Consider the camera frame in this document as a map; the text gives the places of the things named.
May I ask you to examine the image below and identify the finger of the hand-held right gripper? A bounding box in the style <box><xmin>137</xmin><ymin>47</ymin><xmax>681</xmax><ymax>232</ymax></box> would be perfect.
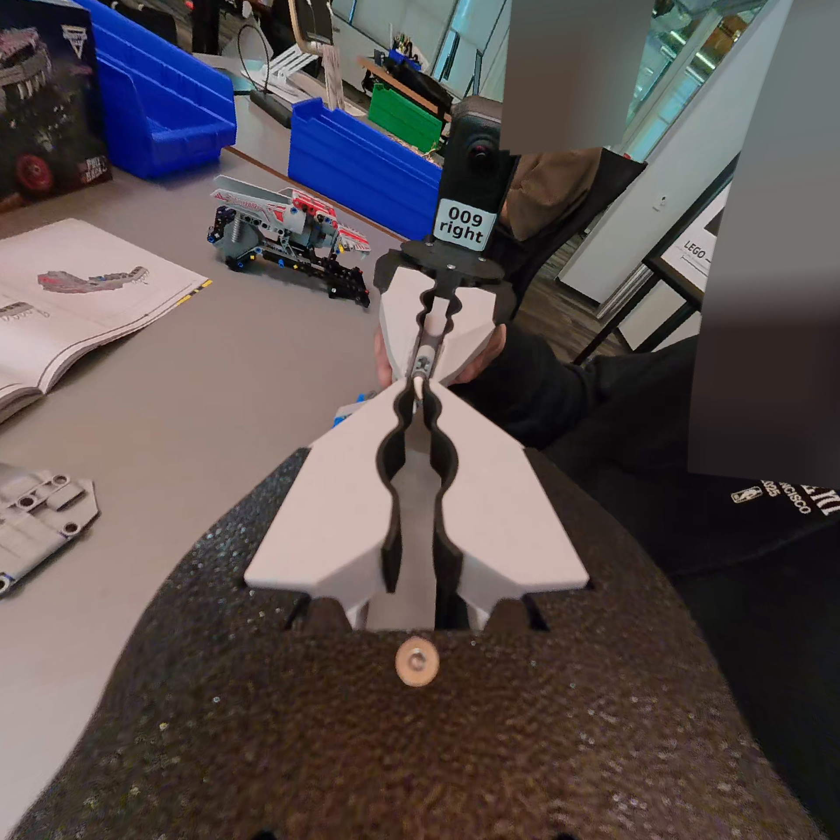
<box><xmin>378</xmin><ymin>266</ymin><xmax>435</xmax><ymax>389</ymax></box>
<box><xmin>430</xmin><ymin>287</ymin><xmax>497</xmax><ymax>388</ymax></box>

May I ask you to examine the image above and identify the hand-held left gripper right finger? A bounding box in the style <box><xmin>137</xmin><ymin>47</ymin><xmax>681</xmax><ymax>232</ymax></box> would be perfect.
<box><xmin>420</xmin><ymin>379</ymin><xmax>590</xmax><ymax>631</ymax></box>

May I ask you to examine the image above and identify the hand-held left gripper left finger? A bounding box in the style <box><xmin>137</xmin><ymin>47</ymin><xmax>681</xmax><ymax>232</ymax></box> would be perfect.
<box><xmin>244</xmin><ymin>379</ymin><xmax>421</xmax><ymax>631</ymax></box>

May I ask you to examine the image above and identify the grey toothed toy brick beam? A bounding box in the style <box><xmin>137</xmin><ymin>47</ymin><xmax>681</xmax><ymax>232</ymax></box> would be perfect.
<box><xmin>333</xmin><ymin>331</ymin><xmax>439</xmax><ymax>429</ymax></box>

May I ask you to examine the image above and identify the toy brick truck model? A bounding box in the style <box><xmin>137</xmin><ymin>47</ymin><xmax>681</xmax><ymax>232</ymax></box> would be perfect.
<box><xmin>206</xmin><ymin>174</ymin><xmax>372</xmax><ymax>309</ymax></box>

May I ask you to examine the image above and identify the person's right forearm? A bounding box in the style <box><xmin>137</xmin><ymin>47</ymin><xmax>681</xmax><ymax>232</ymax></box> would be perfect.
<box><xmin>449</xmin><ymin>325</ymin><xmax>700</xmax><ymax>473</ymax></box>

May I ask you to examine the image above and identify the grey desk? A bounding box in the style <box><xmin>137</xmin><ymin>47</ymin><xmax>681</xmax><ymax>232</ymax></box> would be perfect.
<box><xmin>0</xmin><ymin>147</ymin><xmax>460</xmax><ymax>840</ymax></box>

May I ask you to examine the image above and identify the person's right hand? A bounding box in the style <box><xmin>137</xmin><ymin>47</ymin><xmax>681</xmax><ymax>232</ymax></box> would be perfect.
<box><xmin>373</xmin><ymin>323</ymin><xmax>508</xmax><ymax>389</ymax></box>

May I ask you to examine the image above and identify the green storage bin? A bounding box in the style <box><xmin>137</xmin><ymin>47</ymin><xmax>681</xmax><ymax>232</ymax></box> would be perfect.
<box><xmin>367</xmin><ymin>82</ymin><xmax>455</xmax><ymax>156</ymax></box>

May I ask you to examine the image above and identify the blue storage bin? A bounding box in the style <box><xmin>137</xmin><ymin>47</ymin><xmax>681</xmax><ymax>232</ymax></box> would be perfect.
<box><xmin>287</xmin><ymin>97</ymin><xmax>444</xmax><ymax>242</ymax></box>
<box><xmin>73</xmin><ymin>0</ymin><xmax>238</xmax><ymax>180</ymax></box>

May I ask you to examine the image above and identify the black sign stand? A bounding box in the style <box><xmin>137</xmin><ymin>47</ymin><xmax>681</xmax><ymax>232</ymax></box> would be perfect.
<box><xmin>573</xmin><ymin>259</ymin><xmax>706</xmax><ymax>366</ymax></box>

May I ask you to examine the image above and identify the black office chair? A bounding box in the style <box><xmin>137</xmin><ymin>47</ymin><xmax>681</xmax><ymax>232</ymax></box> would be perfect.
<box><xmin>505</xmin><ymin>147</ymin><xmax>648</xmax><ymax>329</ymax></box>

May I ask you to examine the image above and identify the person's black printed sweatshirt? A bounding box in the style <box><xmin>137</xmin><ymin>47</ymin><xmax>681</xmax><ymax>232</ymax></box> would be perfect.
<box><xmin>545</xmin><ymin>335</ymin><xmax>840</xmax><ymax>840</ymax></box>

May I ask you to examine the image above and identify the grey toy brick panel assembly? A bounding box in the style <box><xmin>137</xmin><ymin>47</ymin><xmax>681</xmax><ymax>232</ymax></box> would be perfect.
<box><xmin>0</xmin><ymin>462</ymin><xmax>101</xmax><ymax>597</ymax></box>

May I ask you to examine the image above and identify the open instruction booklet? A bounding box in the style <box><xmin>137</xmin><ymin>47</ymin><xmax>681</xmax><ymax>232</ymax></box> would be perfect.
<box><xmin>0</xmin><ymin>218</ymin><xmax>214</xmax><ymax>422</ymax></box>

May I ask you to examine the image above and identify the black toy set box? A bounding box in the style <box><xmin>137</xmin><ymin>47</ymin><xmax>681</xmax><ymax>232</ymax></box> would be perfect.
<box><xmin>0</xmin><ymin>0</ymin><xmax>114</xmax><ymax>206</ymax></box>

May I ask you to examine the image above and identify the white wire stand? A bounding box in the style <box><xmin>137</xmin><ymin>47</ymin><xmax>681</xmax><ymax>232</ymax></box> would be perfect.
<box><xmin>261</xmin><ymin>39</ymin><xmax>342</xmax><ymax>101</ymax></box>

